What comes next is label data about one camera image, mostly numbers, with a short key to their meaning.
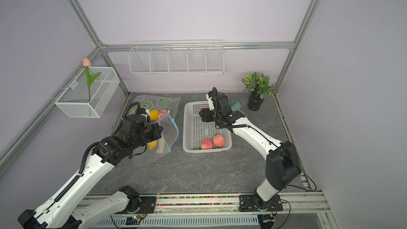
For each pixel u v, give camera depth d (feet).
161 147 2.83
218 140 2.91
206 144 2.85
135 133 1.73
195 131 3.25
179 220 3.74
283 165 1.43
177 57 3.25
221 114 2.07
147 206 2.38
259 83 2.93
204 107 2.49
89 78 2.63
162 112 3.30
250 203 2.44
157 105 3.53
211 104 2.47
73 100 2.43
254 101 3.43
